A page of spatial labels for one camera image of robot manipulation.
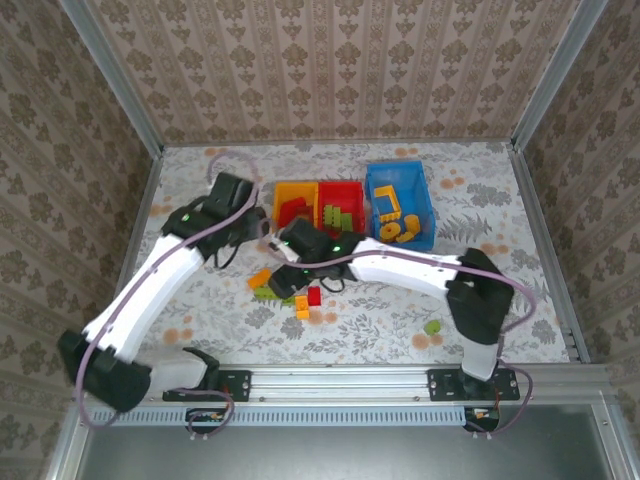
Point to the red lego brick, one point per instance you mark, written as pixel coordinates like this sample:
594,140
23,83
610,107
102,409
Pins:
314,297
307,216

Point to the yellow lego window frame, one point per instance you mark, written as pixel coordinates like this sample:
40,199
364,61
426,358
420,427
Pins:
395,202

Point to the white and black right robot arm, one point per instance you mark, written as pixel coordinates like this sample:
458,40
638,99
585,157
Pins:
400,270

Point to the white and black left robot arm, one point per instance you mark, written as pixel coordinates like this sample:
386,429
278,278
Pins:
150,290

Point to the yellow plastic bin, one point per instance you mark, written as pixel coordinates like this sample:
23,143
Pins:
295,190

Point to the small green lego brick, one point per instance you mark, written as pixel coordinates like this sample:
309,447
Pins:
433,327
288,302

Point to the yellow orange lego brick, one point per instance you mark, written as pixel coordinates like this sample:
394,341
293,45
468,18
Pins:
301,307

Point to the red plastic bin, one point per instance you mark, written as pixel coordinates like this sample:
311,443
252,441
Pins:
345,192

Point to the long green lego brick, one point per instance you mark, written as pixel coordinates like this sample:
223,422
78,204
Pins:
262,295

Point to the blue plastic bin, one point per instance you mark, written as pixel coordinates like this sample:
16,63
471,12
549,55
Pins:
415,190

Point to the small connector board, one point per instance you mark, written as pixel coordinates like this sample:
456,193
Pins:
207,415
482,414

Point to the grey metal panel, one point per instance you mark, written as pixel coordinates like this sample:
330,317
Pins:
325,455

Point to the aluminium table side rail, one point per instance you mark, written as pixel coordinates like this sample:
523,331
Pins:
550,250
135,220

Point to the aluminium mounting rail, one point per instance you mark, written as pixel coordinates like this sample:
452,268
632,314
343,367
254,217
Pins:
340,382

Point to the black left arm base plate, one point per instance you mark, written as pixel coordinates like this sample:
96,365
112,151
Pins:
240,386

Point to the aluminium frame post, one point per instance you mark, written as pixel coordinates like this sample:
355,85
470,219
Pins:
555,75
115,80

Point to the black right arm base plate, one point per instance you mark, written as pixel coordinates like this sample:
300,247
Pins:
442,385

